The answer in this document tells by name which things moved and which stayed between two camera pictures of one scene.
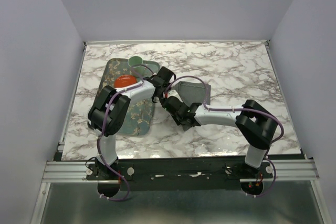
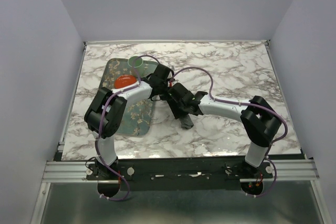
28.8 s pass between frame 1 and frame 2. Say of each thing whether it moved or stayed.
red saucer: stayed
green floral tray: stayed
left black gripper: stayed
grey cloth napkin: moved
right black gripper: moved
